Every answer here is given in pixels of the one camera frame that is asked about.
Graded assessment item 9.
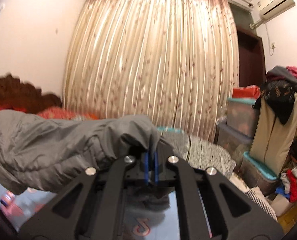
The clear bin teal lid upper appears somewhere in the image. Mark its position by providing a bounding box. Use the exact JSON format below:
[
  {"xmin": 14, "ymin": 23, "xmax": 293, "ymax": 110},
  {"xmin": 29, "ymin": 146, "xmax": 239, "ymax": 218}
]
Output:
[{"xmin": 227, "ymin": 98, "xmax": 259, "ymax": 138}]

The grey puffer jacket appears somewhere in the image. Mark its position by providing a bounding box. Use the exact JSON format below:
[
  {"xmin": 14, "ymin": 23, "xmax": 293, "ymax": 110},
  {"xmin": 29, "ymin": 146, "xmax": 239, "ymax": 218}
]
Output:
[{"xmin": 0, "ymin": 110, "xmax": 160, "ymax": 194}]

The clear bin teal lid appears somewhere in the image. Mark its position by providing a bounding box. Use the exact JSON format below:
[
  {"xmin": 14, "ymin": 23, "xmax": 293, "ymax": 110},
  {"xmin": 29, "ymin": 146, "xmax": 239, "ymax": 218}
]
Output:
[
  {"xmin": 240, "ymin": 151, "xmax": 279, "ymax": 196},
  {"xmin": 227, "ymin": 98, "xmax": 259, "ymax": 138}
]

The beige fabric wardrobe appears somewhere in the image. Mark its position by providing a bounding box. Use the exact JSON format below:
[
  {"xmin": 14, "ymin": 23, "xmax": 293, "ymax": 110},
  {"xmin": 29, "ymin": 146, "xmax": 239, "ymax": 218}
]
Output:
[{"xmin": 249, "ymin": 93, "xmax": 297, "ymax": 175}]

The clear bin teal lid lower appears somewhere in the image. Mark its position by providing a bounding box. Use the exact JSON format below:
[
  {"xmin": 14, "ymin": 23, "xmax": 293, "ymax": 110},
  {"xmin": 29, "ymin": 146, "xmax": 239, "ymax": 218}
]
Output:
[{"xmin": 240, "ymin": 151, "xmax": 279, "ymax": 196}]

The beige leaf-pattern curtain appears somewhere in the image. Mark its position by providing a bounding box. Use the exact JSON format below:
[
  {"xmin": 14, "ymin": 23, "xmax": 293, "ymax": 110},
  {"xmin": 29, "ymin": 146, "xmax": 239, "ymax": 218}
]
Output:
[{"xmin": 63, "ymin": 0, "xmax": 239, "ymax": 141}]

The white wall air conditioner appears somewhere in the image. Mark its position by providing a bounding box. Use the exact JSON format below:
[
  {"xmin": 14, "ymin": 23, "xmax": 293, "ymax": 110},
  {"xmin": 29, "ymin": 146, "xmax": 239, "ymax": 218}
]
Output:
[{"xmin": 249, "ymin": 0, "xmax": 295, "ymax": 30}]

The carved dark wooden headboard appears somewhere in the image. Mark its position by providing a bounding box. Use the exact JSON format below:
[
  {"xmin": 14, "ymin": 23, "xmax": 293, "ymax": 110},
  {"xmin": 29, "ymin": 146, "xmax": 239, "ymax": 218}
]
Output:
[{"xmin": 0, "ymin": 74, "xmax": 62, "ymax": 114}]

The patchwork floral quilt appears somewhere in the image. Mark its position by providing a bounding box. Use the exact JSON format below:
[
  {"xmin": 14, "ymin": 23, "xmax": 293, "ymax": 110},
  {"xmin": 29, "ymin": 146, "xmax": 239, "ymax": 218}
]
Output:
[{"xmin": 37, "ymin": 107, "xmax": 236, "ymax": 178}]

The grey storage bin middle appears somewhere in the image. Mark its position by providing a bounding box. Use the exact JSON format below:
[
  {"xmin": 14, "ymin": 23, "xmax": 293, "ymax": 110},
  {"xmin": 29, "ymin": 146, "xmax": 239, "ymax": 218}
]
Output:
[{"xmin": 217, "ymin": 122, "xmax": 253, "ymax": 169}]

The dark wooden door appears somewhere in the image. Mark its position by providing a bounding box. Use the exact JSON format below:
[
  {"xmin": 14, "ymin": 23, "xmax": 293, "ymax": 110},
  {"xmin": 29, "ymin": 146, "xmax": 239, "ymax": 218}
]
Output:
[{"xmin": 237, "ymin": 26, "xmax": 266, "ymax": 87}]

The blue Peppa Pig blanket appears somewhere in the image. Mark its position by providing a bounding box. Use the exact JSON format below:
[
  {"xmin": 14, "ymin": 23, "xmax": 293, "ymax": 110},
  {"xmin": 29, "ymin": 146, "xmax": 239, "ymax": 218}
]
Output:
[{"xmin": 0, "ymin": 183, "xmax": 56, "ymax": 231}]

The cream black-spotted fleece garment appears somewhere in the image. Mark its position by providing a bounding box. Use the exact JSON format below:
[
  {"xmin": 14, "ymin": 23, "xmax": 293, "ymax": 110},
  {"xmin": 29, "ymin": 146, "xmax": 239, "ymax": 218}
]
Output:
[{"xmin": 244, "ymin": 187, "xmax": 277, "ymax": 221}]

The red box on bin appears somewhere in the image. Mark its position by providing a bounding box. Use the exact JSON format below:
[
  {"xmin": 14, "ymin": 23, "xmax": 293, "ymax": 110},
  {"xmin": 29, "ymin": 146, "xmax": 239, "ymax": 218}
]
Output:
[{"xmin": 232, "ymin": 85, "xmax": 261, "ymax": 100}]

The dark clothes pile on wardrobe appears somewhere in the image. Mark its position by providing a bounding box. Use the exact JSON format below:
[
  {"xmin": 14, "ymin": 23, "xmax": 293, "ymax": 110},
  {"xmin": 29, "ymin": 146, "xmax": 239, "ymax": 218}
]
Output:
[{"xmin": 253, "ymin": 66, "xmax": 297, "ymax": 125}]

